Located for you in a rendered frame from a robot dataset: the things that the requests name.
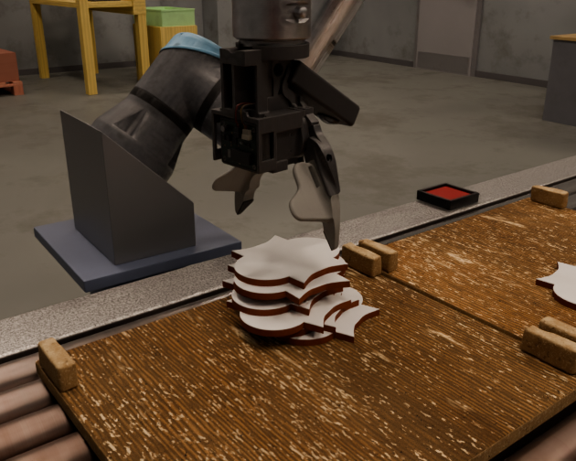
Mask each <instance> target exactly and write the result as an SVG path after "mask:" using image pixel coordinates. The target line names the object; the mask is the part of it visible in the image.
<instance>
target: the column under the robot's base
mask: <svg viewBox="0 0 576 461"><path fill-rule="evenodd" d="M194 215H195V231H196V246H192V247H188V248H185V249H181V250H177V251H172V252H166V253H162V254H158V255H155V256H151V257H147V258H143V259H140V260H136V261H132V262H128V263H122V264H118V265H115V264H113V263H112V262H111V261H110V260H109V259H108V258H107V257H106V256H105V255H104V254H103V253H102V252H100V251H99V250H98V249H97V248H96V247H95V246H94V245H93V244H92V243H91V242H90V241H89V240H88V239H87V238H85V237H84V236H83V235H82V234H81V233H80V232H79V231H78V230H77V229H76V228H75V224H74V219H73V220H64V221H60V222H55V223H50V224H46V225H41V226H36V227H34V233H35V237H36V238H37V239H38V240H39V242H40V243H41V244H42V245H43V246H44V247H45V248H46V249H47V250H48V252H49V253H50V254H51V255H52V256H53V257H54V258H55V259H56V261H57V262H58V263H59V264H60V265H61V266H62V267H63V269H64V270H65V271H66V272H67V273H68V274H69V275H70V276H71V278H72V279H73V280H74V281H75V282H76V283H77V284H78V285H79V286H80V288H81V289H82V290H83V291H84V292H85V293H88V292H90V293H91V294H94V293H98V292H100V291H104V290H107V289H111V288H114V287H117V286H120V285H124V284H129V283H132V282H136V281H139V280H143V279H145V278H149V277H152V276H156V275H159V274H162V273H168V272H171V271H174V270H177V269H181V268H184V267H187V266H189V265H191V264H195V263H202V262H204V261H208V260H212V259H216V258H219V257H222V256H226V255H229V254H231V251H235V250H241V241H240V240H238V239H236V238H235V237H233V236H231V235H230V234H228V233H226V232H225V231H224V230H222V229H220V228H218V227H217V226H215V225H214V224H212V223H210V222H209V221H207V220H205V219H203V218H201V217H200V216H198V215H197V214H196V213H194Z"/></svg>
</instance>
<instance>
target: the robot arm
mask: <svg viewBox="0 0 576 461"><path fill-rule="evenodd" d="M364 1H365V0H231V3H232V34H233V37H235V38H236V39H238V40H239V41H238V42H236V47H231V48H222V47H220V46H219V45H217V44H215V43H214V42H212V41H210V40H209V39H207V38H203V37H201V36H200V35H197V34H193V33H189V32H181V33H178V34H176V35H174V36H173V37H172V38H171V39H170V41H169V42H168V43H167V44H166V45H165V47H163V48H161V50H160V51H159V55H158V56H157V57H156V59H155V60H154V62H153V63H152V64H151V66H150V67H149V68H148V69H147V71H146V72H145V73H144V75H143V76H142V78H141V79H140V80H139V81H138V82H137V83H136V85H135V86H134V87H133V89H132V90H131V92H130V93H129V94H128V96H127V97H126V98H125V99H124V100H122V101H121V102H119V103H118V104H116V105H115V106H113V107H112V108H111V109H110V110H108V111H107V112H106V113H104V114H102V115H101V116H99V117H98V118H97V119H96V120H95V121H94V122H93V123H92V125H91V126H92V127H94V128H96V129H98V130H100V131H102V132H103V133H104V134H106V135H107V136H108V137H110V138H111V139H112V140H113V141H114V142H115V143H117V144H118V145H119V146H121V147H122V148H123V149H125V150H126V151H127V152H129V153H130V154H131V155H133V156H134V157H135V158H137V159H138V160H139V161H141V162H142V163H143V164H144V165H146V166H147V167H149V168H150V169H151V170H153V171H154V172H155V173H156V174H157V175H158V176H160V177H161V178H162V179H164V180H165V181H166V182H167V181H168V179H169V178H170V177H171V176H172V174H173V172H174V169H175V166H176V161H177V159H178V156H179V153H180V150H181V147H182V144H183V142H184V141H185V139H186V138H187V136H188V135H189V133H190V132H191V131H192V129H193V128H195V129H197V130H198V131H200V132H201V133H202V134H203V135H205V136H206V137H208V138H209V139H211V140H212V146H213V160H219V159H221V161H222V162H223V164H227V165H230V166H233V168H232V169H231V170H229V171H227V172H226V173H224V174H222V175H220V176H219V177H217V178H216V179H215V180H214V182H213V184H212V188H213V190H215V191H235V197H234V199H235V212H236V213H237V215H239V214H241V213H242V212H243V211H244V210H245V209H246V208H247V207H248V206H249V205H250V204H251V203H252V202H253V200H254V199H253V198H254V192H255V190H256V189H257V188H258V187H259V186H260V180H261V176H262V175H263V174H264V173H266V172H269V173H277V172H281V171H284V170H287V169H288V165H290V164H295V165H294V166H293V177H294V180H295V183H296V185H297V191H296V193H295V194H294V196H293V197H292V199H291V200H290V201H289V209H290V211H291V213H292V215H293V217H294V218H295V219H296V220H299V221H317V222H322V223H323V228H324V231H323V233H324V235H325V238H326V240H327V242H328V245H329V247H330V249H331V251H333V250H335V249H337V248H338V244H339V232H340V200H339V192H340V186H339V179H338V173H337V167H336V159H335V155H334V152H333V150H332V147H331V145H330V144H329V142H328V141H327V139H326V138H325V136H324V134H323V132H322V129H321V126H320V123H319V121H318V119H317V118H316V116H317V117H318V118H319V119H320V120H321V121H322V122H324V123H327V124H343V125H347V126H352V125H354V123H355V121H356V119H357V115H358V113H359V106H358V105H357V104H356V103H354V102H353V101H351V100H350V99H349V98H348V97H347V96H346V95H345V94H343V93H342V92H341V91H339V90H338V89H337V88H335V87H334V86H333V85H331V84H330V83H329V82H327V81H326V80H325V79H323V78H322V77H321V76H319V75H318V74H317V73H318V71H319V70H320V69H321V67H322V66H323V64H324V63H325V61H326V59H327V58H328V56H329V55H330V53H331V52H332V50H333V48H334V47H335V45H336V43H337V42H338V40H339V39H340V38H341V36H342V35H343V33H344V32H345V30H346V29H347V27H348V25H349V23H350V22H351V20H352V19H353V17H354V16H355V14H356V13H357V11H358V9H359V8H360V7H361V5H362V4H363V2H364ZM217 144H218V145H220V146H221V147H220V148H218V146H217ZM304 160H305V162H304Z"/></svg>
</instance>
